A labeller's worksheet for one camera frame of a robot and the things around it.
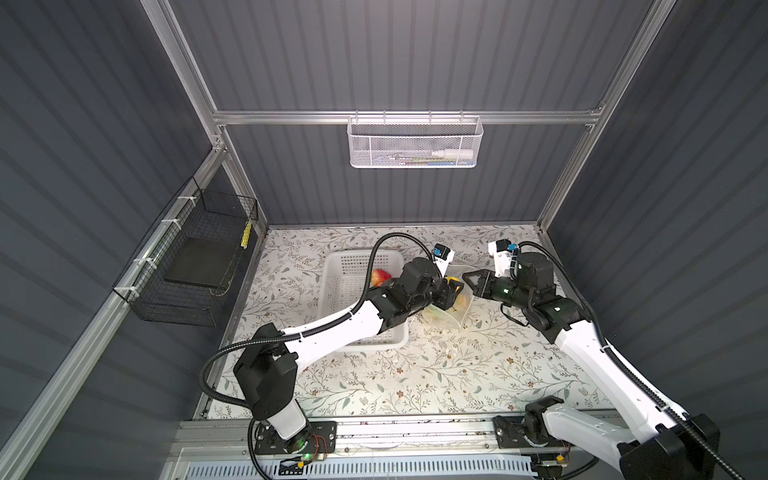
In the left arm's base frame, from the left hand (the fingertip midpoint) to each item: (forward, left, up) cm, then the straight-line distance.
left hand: (457, 281), depth 76 cm
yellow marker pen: (+15, +57, +2) cm, 59 cm away
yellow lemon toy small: (0, +1, +1) cm, 2 cm away
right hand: (0, -2, +1) cm, 2 cm away
